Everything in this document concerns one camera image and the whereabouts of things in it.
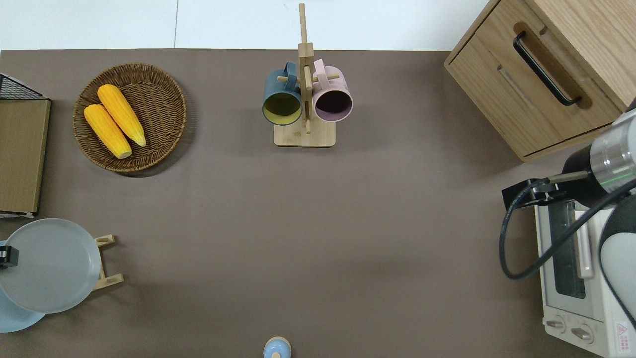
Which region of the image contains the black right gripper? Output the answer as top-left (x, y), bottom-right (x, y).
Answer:
top-left (502, 178), bottom-right (568, 212)

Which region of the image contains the gray plate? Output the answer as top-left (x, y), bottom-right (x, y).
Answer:
top-left (0, 218), bottom-right (102, 315)

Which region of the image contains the light blue plate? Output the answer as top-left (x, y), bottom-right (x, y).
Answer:
top-left (0, 240), bottom-right (46, 334)

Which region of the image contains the wooden plate rack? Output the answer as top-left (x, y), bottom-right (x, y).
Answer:
top-left (92, 234), bottom-right (125, 291)

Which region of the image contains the white toaster oven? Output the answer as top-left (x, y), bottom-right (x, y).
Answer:
top-left (534, 199), bottom-right (636, 358)

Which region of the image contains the wooden drawer cabinet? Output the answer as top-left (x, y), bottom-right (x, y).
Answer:
top-left (444, 0), bottom-right (636, 163)

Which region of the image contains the yellow corn cob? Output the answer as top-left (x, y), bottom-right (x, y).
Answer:
top-left (97, 84), bottom-right (147, 148)
top-left (83, 103), bottom-right (133, 160)

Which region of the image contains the brown wicker basket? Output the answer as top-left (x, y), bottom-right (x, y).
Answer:
top-left (73, 63), bottom-right (187, 173)

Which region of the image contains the brown table mat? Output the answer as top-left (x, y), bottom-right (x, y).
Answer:
top-left (0, 48), bottom-right (636, 358)

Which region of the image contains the pink mug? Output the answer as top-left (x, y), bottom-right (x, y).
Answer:
top-left (312, 59), bottom-right (354, 123)

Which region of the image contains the wooden mug tree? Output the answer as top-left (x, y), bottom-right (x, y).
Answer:
top-left (274, 3), bottom-right (336, 148)

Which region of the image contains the dark teal mug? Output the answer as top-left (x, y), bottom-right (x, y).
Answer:
top-left (262, 62), bottom-right (303, 126)

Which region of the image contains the blue dome wooden bell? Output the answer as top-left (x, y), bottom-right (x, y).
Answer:
top-left (263, 337), bottom-right (292, 358)

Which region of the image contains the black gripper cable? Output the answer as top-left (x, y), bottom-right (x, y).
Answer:
top-left (499, 177), bottom-right (636, 280)

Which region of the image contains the white toaster door handle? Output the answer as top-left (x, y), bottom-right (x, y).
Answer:
top-left (574, 209), bottom-right (595, 279)

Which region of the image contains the grid cloth wire storage box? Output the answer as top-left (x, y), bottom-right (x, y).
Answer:
top-left (0, 73), bottom-right (51, 218)

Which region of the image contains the black drawer handle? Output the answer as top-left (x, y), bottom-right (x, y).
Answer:
top-left (513, 31), bottom-right (583, 107)

